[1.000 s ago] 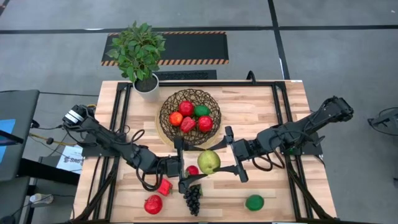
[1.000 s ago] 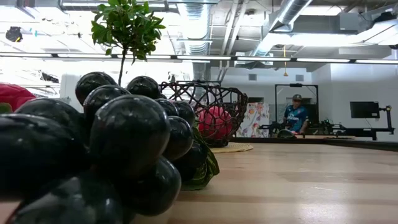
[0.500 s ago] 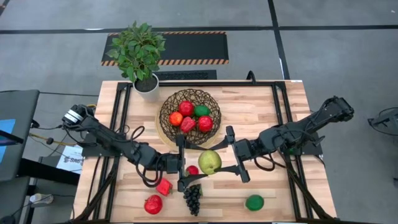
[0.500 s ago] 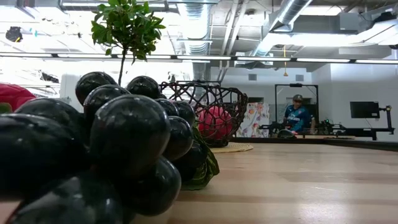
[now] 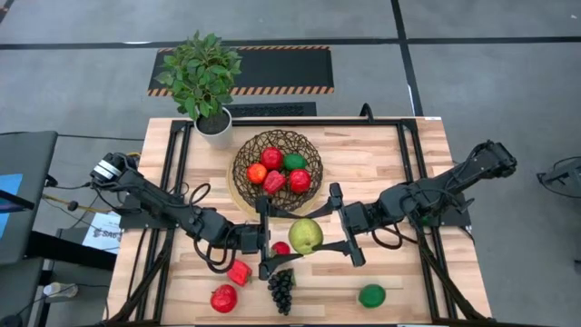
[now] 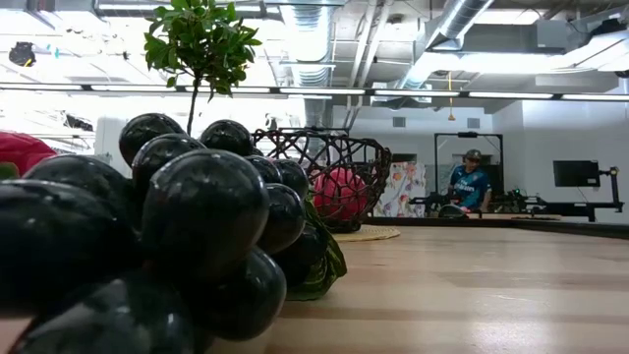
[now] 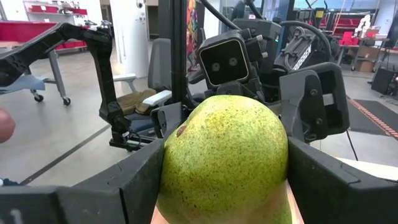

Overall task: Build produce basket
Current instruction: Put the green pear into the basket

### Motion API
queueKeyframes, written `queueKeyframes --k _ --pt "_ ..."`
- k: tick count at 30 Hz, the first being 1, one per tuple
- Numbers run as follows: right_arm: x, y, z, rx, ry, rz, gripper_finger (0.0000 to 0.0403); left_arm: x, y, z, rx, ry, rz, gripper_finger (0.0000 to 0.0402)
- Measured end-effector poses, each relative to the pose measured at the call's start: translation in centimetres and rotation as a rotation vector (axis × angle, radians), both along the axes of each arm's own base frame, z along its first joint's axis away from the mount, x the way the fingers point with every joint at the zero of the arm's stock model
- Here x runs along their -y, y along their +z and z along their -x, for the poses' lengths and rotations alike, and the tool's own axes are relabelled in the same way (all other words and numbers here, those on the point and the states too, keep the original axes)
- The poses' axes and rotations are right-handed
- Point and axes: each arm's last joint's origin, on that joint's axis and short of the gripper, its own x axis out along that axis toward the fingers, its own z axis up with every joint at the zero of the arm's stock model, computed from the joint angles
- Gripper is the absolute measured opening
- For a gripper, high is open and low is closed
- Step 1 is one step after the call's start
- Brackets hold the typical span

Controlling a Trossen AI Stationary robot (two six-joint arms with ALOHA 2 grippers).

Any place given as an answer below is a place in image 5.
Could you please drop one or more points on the red apple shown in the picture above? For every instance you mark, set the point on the red apple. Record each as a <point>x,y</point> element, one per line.
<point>223,299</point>
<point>271,158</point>
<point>300,181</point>

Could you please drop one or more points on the white printed paper sheet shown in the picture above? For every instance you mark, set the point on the white printed paper sheet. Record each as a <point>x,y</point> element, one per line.
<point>102,234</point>

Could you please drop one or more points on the dark grey desk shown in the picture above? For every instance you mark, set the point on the dark grey desk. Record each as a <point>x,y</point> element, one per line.
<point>32,159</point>

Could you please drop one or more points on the orange red peach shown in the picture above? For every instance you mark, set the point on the orange red peach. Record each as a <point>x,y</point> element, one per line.
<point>256,173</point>

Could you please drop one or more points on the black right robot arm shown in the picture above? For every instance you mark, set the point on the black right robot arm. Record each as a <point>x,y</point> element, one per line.
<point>454,177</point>

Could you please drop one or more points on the light blue flat panel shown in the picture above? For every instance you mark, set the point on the light blue flat panel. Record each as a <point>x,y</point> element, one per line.
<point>9,184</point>

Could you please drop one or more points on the black desk beam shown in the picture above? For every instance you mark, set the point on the black desk beam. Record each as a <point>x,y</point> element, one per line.
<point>68,250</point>

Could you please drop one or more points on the dark brown wicker basket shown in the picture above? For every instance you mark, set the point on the dark brown wicker basket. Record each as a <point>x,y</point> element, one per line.
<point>243,181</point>

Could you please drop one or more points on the black ribbed floor strip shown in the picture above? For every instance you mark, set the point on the black ribbed floor strip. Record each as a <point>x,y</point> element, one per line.
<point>272,109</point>

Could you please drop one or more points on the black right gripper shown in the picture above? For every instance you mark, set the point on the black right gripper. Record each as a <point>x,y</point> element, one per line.
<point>361,218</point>

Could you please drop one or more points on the green lime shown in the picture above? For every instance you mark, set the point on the green lime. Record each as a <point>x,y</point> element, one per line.
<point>295,162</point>
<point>372,296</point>

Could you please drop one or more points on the round woven straw placemat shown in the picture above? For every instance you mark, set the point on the round woven straw placemat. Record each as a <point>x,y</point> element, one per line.
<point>240,206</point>

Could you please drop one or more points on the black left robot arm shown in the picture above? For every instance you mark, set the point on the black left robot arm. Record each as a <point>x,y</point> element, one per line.
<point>150,200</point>

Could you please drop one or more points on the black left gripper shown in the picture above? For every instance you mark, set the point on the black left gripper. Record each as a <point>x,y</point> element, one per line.
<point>249,239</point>

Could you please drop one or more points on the white power adapter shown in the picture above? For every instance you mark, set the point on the white power adapter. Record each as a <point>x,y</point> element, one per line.
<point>56,290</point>

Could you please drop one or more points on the green pear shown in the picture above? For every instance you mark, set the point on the green pear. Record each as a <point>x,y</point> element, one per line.
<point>305,236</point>

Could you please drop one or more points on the black hazard striped floor mat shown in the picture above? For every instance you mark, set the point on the black hazard striped floor mat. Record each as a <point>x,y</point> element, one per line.
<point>281,68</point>

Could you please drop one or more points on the green plant in white pot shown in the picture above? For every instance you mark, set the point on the green plant in white pot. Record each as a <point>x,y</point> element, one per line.
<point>202,72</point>

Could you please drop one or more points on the black grape bunch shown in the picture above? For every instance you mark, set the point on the black grape bunch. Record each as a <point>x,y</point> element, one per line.
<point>281,293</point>

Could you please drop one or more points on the small red tomato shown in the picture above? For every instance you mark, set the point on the small red tomato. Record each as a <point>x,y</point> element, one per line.
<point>280,248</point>

